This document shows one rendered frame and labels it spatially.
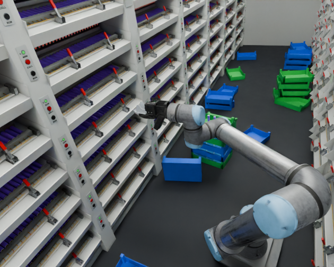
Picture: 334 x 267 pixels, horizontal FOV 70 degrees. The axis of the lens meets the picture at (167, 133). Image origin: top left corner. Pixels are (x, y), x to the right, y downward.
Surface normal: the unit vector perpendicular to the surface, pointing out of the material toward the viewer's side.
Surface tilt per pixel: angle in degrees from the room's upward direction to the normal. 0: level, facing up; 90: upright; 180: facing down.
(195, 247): 0
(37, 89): 90
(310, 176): 10
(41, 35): 106
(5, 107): 16
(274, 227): 83
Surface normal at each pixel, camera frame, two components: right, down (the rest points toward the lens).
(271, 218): -0.90, 0.24
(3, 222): 0.14, -0.73
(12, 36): 0.90, 0.17
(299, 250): -0.11, -0.80
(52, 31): 0.90, 0.38
